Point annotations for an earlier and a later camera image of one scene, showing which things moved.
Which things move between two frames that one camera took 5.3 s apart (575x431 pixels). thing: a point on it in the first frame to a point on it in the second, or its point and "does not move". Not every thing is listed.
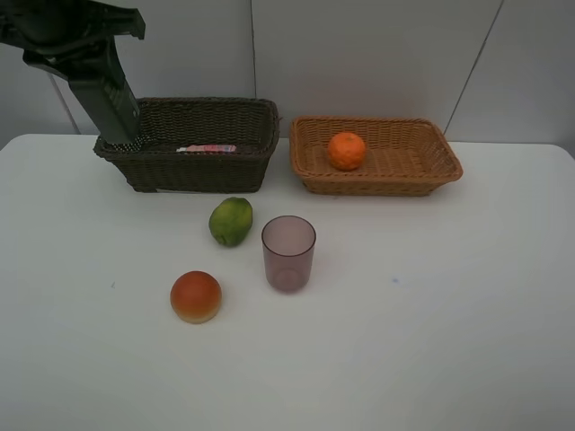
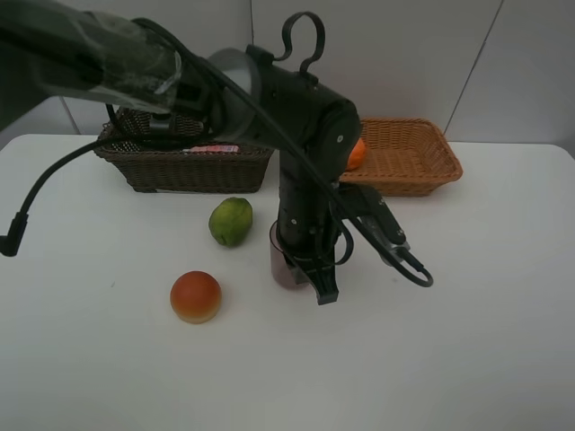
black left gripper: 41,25 to 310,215
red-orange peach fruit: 196,297 does not move
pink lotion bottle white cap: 207,148 does not move
